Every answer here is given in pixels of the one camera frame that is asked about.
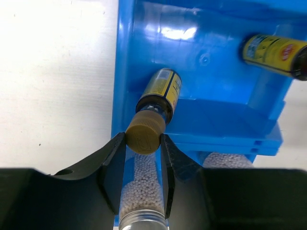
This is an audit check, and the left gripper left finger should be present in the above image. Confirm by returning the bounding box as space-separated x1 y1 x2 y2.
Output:
0 133 126 230

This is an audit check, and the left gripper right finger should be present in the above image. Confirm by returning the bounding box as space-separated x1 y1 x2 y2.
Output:
160 135 307 230

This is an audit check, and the silver-lid bead jar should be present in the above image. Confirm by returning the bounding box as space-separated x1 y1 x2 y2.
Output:
198 152 254 169
118 148 168 230

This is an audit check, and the yellow-label sauce bottle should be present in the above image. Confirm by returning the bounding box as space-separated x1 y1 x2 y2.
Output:
239 34 307 81
125 68 182 155

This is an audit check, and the near blue storage bin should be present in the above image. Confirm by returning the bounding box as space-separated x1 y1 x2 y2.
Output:
115 151 201 225

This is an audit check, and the blue storage bin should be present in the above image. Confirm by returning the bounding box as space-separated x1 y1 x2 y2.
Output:
111 0 307 156
115 151 201 225

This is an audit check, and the middle blue storage bin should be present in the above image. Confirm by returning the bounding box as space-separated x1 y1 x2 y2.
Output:
111 0 307 156

